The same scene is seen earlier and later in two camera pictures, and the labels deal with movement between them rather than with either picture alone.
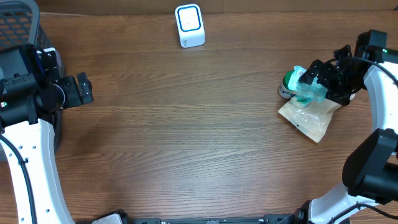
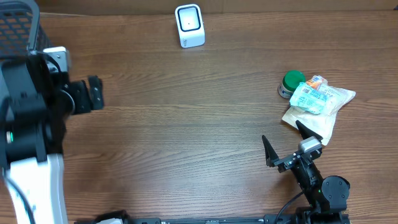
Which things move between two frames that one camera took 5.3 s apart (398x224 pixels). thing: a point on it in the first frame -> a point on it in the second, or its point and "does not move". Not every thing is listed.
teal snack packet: x=305 y=93 -> x=305 y=97
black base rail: x=267 y=219 does not move
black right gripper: x=328 y=70 -> x=286 y=162
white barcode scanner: x=190 y=25 does not move
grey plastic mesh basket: x=20 y=24 does not move
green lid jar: x=283 y=88 does not move
